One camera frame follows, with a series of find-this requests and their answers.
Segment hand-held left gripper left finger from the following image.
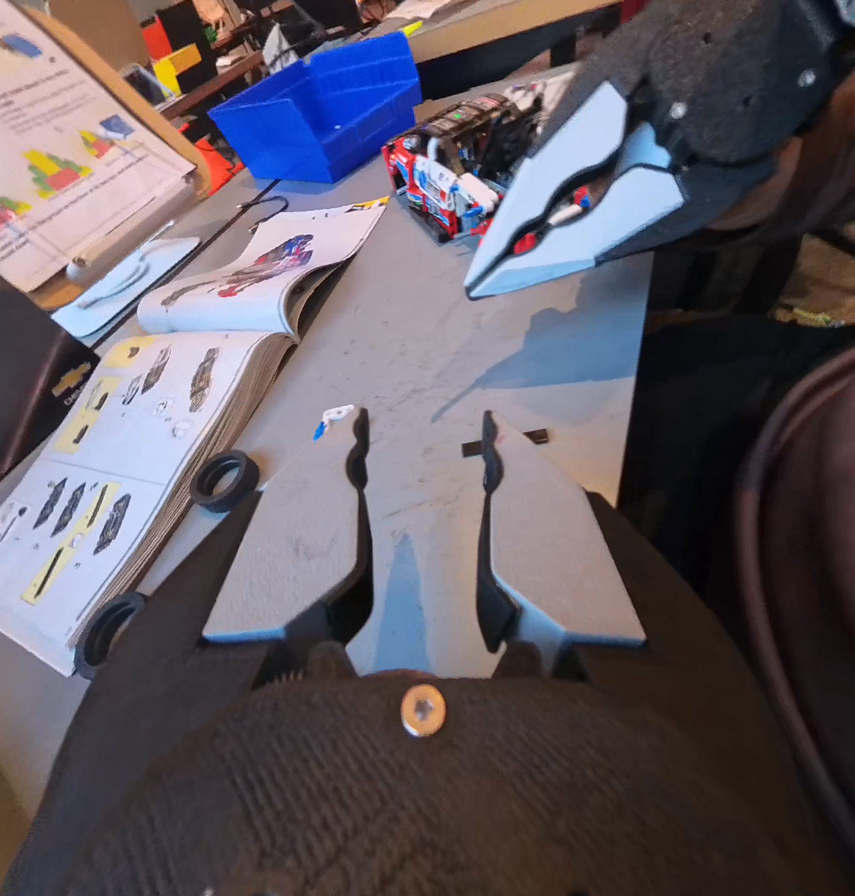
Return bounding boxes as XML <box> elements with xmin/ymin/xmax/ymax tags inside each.
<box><xmin>201</xmin><ymin>407</ymin><xmax>374</xmax><ymax>641</ymax></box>

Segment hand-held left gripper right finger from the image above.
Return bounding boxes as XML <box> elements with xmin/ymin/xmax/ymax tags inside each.
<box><xmin>475</xmin><ymin>410</ymin><xmax>648</xmax><ymax>678</ymax></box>

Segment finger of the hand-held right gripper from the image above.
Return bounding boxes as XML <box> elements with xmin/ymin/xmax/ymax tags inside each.
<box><xmin>471</xmin><ymin>125</ymin><xmax>685</xmax><ymax>300</ymax></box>
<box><xmin>464</xmin><ymin>80</ymin><xmax>630</xmax><ymax>287</ymax></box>

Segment person's right forearm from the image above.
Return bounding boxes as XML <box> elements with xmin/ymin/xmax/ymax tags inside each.
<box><xmin>707</xmin><ymin>56</ymin><xmax>855</xmax><ymax>235</ymax></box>

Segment grey desk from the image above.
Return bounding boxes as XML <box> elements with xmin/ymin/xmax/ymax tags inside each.
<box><xmin>0</xmin><ymin>66</ymin><xmax>655</xmax><ymax>820</ymax></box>

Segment black rubber toy tyre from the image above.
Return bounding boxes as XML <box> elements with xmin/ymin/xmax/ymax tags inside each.
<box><xmin>189</xmin><ymin>450</ymin><xmax>260</xmax><ymax>514</ymax></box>
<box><xmin>74</xmin><ymin>591</ymin><xmax>148</xmax><ymax>681</ymax></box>

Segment toy brick race car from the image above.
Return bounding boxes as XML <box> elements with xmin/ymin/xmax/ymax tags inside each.
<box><xmin>382</xmin><ymin>80</ymin><xmax>549</xmax><ymax>245</ymax></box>

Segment grey work table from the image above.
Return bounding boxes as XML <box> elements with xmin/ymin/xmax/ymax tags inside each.
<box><xmin>396</xmin><ymin>0</ymin><xmax>627</xmax><ymax>100</ymax></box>

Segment instruction booklet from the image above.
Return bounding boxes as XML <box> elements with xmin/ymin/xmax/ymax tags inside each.
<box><xmin>0</xmin><ymin>199</ymin><xmax>389</xmax><ymax>676</ymax></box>

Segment person's dark trousers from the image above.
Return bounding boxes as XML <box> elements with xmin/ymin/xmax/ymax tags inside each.
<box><xmin>616</xmin><ymin>308</ymin><xmax>855</xmax><ymax>631</ymax></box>

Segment blue plastic bin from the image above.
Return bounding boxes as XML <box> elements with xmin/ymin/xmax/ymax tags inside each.
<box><xmin>207</xmin><ymin>31</ymin><xmax>424</xmax><ymax>184</ymax></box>

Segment black toy car set box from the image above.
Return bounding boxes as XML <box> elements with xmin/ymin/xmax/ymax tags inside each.
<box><xmin>0</xmin><ymin>280</ymin><xmax>101</xmax><ymax>499</ymax></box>

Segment white curved object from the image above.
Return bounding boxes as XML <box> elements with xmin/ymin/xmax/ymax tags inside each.
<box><xmin>49</xmin><ymin>237</ymin><xmax>203</xmax><ymax>347</ymax></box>

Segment orange plastic object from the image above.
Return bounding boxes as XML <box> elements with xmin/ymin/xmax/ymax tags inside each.
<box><xmin>181</xmin><ymin>122</ymin><xmax>246</xmax><ymax>196</ymax></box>

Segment yellow black storage box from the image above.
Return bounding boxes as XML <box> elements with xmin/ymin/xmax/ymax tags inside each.
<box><xmin>142</xmin><ymin>0</ymin><xmax>220</xmax><ymax>99</ymax></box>

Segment printed sheet in acrylic stand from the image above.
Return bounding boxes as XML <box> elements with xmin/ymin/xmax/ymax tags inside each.
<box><xmin>0</xmin><ymin>0</ymin><xmax>213</xmax><ymax>309</ymax></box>

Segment yellow green cord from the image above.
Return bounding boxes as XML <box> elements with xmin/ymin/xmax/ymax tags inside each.
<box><xmin>777</xmin><ymin>304</ymin><xmax>855</xmax><ymax>329</ymax></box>

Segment thin black desk cable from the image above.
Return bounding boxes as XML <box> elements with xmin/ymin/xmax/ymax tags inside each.
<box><xmin>235</xmin><ymin>195</ymin><xmax>290</xmax><ymax>233</ymax></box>

